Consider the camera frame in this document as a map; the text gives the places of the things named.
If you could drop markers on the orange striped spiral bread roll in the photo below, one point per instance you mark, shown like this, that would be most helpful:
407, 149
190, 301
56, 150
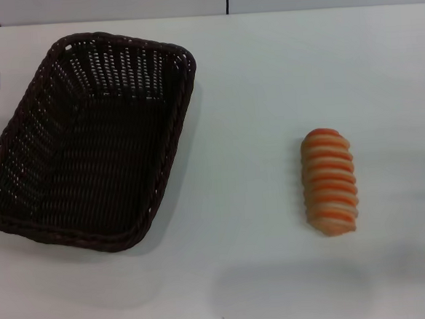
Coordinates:
329, 184

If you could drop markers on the dark brown woven wicker basket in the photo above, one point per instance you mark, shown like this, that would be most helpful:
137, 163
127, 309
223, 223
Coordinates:
89, 168

